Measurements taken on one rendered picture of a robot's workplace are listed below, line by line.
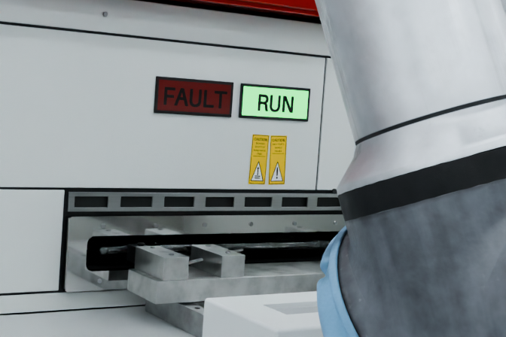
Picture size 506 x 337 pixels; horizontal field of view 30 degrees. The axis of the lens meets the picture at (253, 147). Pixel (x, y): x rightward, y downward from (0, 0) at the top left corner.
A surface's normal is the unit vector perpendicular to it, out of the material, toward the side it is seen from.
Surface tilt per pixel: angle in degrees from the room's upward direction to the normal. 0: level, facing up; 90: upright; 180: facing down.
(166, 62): 90
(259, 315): 0
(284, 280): 90
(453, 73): 80
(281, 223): 90
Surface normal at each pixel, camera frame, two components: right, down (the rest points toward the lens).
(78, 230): 0.54, 0.08
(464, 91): 0.06, -0.12
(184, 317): -0.84, -0.04
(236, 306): 0.07, -1.00
